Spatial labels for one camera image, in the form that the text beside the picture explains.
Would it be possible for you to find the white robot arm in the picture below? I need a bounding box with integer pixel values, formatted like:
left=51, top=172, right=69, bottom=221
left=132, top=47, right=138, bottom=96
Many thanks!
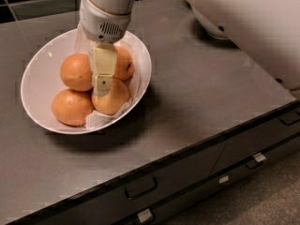
left=80, top=0, right=300, bottom=97

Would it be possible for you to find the dark lower drawer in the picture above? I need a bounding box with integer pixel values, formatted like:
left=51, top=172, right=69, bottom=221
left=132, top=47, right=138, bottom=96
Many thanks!
left=113, top=135, right=299, bottom=225

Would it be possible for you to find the black drawer handle left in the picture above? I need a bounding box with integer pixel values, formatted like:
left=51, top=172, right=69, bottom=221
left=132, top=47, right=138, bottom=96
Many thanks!
left=125, top=177, right=158, bottom=201

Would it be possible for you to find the dark upper left drawer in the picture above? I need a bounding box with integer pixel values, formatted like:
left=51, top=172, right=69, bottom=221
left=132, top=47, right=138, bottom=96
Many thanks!
left=21, top=141, right=226, bottom=225

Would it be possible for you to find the large white bowl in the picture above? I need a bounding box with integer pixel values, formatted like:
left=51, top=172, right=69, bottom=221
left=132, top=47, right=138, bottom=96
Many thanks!
left=21, top=29, right=152, bottom=135

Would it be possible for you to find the dark upper right drawer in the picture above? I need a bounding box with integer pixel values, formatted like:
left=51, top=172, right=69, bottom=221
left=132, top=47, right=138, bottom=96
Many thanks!
left=212, top=102, right=300, bottom=174

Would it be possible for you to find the orange lower left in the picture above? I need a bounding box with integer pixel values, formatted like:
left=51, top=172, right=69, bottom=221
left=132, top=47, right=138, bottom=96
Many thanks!
left=52, top=89, right=94, bottom=127

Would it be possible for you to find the orange upper left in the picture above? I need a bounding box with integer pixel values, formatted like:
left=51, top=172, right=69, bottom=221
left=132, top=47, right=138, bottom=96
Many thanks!
left=60, top=53, right=93, bottom=92

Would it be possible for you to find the orange lower right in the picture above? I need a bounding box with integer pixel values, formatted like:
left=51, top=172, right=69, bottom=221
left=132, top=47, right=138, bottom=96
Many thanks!
left=91, top=79, right=130, bottom=115

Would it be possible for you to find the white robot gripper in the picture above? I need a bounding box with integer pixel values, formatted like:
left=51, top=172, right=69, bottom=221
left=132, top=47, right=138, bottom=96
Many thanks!
left=80, top=0, right=131, bottom=98

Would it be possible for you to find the orange upper right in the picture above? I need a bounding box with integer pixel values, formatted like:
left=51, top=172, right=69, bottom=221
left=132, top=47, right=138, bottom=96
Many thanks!
left=113, top=46, right=134, bottom=81

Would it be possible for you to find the dark drawer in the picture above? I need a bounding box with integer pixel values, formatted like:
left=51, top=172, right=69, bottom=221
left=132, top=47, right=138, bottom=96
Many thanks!
left=113, top=135, right=299, bottom=225
left=212, top=102, right=300, bottom=174
left=21, top=141, right=226, bottom=225

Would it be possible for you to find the white drawer label tag middle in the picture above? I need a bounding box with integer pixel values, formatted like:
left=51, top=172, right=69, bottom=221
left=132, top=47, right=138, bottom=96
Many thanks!
left=218, top=175, right=230, bottom=184

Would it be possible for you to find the white drawer label tag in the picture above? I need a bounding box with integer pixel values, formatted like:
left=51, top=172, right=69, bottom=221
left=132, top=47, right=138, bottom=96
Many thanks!
left=218, top=175, right=230, bottom=184
left=253, top=153, right=266, bottom=163
left=138, top=209, right=154, bottom=224

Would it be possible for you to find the orange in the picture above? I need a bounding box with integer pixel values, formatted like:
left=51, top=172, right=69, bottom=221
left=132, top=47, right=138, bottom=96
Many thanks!
left=52, top=89, right=94, bottom=127
left=91, top=79, right=130, bottom=115
left=113, top=46, right=134, bottom=81
left=60, top=53, right=93, bottom=92

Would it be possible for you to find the white drawer label tag left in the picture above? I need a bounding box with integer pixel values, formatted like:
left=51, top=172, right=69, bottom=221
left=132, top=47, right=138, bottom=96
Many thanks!
left=138, top=209, right=154, bottom=224

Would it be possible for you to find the white bowl with strawberries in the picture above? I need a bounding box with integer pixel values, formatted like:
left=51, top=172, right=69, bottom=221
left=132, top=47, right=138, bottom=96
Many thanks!
left=191, top=7, right=228, bottom=40

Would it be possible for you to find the white drawer label tag right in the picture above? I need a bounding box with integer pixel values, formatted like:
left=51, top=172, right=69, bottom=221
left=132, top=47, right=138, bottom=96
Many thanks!
left=253, top=153, right=266, bottom=163

